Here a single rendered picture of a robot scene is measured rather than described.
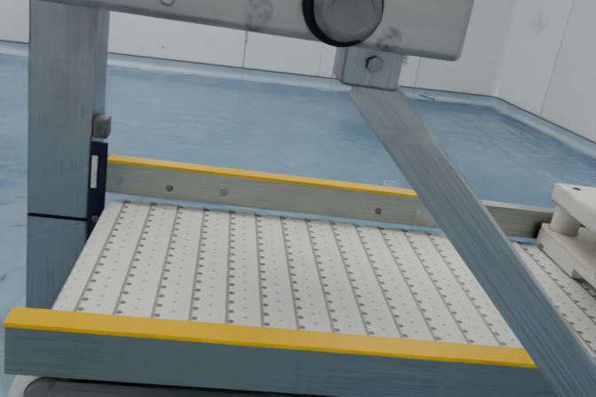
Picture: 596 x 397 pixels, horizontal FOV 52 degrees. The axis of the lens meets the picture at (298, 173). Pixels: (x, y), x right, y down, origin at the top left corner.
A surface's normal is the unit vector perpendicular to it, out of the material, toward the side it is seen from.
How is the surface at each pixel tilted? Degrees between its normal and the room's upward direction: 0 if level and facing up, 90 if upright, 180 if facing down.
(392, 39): 90
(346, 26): 90
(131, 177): 90
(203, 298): 0
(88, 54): 90
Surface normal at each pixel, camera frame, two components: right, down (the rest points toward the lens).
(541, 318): -0.46, 0.17
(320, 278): 0.15, -0.93
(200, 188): 0.09, 0.34
